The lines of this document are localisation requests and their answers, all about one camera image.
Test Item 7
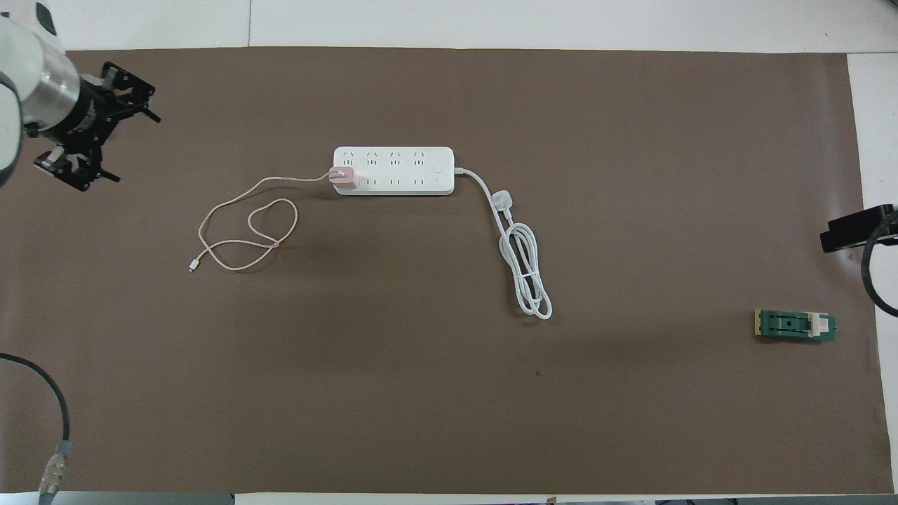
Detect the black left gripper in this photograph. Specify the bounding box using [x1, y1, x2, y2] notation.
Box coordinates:
[35, 61, 162, 191]

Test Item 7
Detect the pink charging cable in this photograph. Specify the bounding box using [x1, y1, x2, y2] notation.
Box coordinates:
[188, 175, 330, 273]

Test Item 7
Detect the white power strip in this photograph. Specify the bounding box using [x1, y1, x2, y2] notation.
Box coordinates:
[332, 146, 457, 196]

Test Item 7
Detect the brown table mat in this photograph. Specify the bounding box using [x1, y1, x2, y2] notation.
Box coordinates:
[0, 46, 885, 495]

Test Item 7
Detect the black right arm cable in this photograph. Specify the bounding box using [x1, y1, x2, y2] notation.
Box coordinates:
[862, 210, 898, 318]

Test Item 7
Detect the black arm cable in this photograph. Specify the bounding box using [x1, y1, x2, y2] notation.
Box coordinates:
[862, 210, 898, 318]
[0, 353, 72, 505]

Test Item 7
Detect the green knife switch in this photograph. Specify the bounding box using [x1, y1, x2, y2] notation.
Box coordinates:
[754, 309, 837, 343]

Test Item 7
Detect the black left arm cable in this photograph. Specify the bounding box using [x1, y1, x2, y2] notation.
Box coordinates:
[0, 353, 72, 505]

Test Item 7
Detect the white power cord with plug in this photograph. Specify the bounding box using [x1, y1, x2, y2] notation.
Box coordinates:
[453, 167, 554, 321]

